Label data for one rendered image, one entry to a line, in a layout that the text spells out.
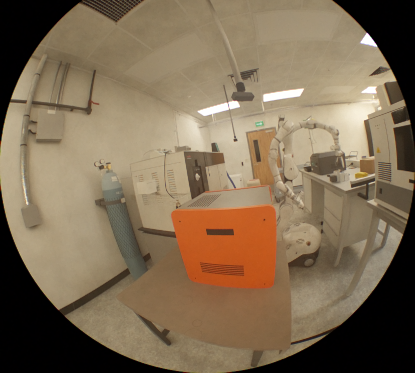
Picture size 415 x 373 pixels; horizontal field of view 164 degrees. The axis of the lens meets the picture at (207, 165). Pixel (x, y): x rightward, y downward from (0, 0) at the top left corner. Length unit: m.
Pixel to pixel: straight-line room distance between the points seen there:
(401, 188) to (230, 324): 0.95
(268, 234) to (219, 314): 0.39
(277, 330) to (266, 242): 0.37
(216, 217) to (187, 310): 0.45
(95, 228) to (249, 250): 1.65
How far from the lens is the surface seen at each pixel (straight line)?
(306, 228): 1.99
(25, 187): 1.63
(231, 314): 0.68
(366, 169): 2.07
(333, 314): 1.55
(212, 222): 0.56
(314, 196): 2.63
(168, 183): 1.25
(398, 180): 0.94
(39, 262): 1.84
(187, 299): 0.77
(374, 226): 1.21
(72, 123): 1.91
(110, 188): 1.56
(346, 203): 1.52
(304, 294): 1.63
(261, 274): 0.68
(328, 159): 2.22
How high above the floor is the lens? 1.30
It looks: 1 degrees down
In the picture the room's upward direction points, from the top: 9 degrees counter-clockwise
